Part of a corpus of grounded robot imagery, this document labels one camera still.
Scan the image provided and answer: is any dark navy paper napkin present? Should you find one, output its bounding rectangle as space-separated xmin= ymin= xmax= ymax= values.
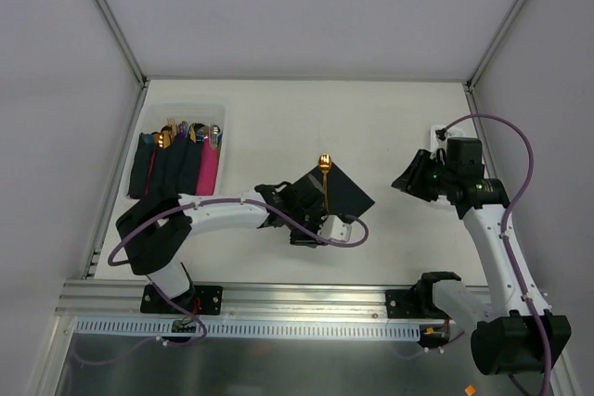
xmin=296 ymin=163 xmax=375 ymax=217

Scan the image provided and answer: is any gold spoon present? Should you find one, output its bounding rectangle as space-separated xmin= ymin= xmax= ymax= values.
xmin=318 ymin=153 xmax=332 ymax=213

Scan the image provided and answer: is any gold fork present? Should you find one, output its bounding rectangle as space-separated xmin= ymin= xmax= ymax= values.
xmin=162 ymin=118 xmax=177 ymax=146

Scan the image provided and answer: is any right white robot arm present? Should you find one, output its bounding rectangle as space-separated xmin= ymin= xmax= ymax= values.
xmin=392 ymin=137 xmax=572 ymax=376

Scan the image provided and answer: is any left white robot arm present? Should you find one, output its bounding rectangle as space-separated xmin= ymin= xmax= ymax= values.
xmin=108 ymin=182 xmax=328 ymax=313

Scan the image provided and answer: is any pink rolled napkin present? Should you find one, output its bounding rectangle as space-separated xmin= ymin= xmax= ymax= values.
xmin=195 ymin=143 xmax=219 ymax=196

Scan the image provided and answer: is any black rolled napkin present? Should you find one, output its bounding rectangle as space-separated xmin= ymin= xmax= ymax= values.
xmin=151 ymin=138 xmax=203 ymax=195

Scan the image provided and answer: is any dark rolled napkin left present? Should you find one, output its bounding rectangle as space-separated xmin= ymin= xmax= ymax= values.
xmin=128 ymin=133 xmax=156 ymax=199

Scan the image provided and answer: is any small white perforated tray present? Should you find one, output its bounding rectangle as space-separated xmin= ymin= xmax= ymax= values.
xmin=430 ymin=125 xmax=452 ymax=153

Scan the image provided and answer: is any silver fork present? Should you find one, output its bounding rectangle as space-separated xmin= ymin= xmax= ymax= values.
xmin=209 ymin=124 xmax=221 ymax=149

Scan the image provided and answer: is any white plastic basket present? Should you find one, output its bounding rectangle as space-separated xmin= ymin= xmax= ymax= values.
xmin=120 ymin=98 xmax=226 ymax=199

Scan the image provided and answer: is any orange tape piece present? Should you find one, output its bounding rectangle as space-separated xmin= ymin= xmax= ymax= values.
xmin=465 ymin=385 xmax=476 ymax=396

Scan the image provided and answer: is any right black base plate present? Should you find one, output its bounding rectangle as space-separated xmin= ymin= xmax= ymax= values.
xmin=384 ymin=288 xmax=424 ymax=319

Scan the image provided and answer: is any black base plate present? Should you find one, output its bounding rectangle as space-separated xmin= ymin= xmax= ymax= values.
xmin=139 ymin=285 xmax=224 ymax=315
xmin=384 ymin=288 xmax=424 ymax=319

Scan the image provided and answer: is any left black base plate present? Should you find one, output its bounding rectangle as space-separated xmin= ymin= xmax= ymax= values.
xmin=139 ymin=285 xmax=224 ymax=315

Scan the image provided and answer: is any white slotted cable duct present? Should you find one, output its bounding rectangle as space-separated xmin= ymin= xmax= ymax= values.
xmin=74 ymin=317 xmax=421 ymax=342

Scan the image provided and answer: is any aluminium mounting rail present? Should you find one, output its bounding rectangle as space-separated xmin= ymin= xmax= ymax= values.
xmin=55 ymin=278 xmax=553 ymax=323

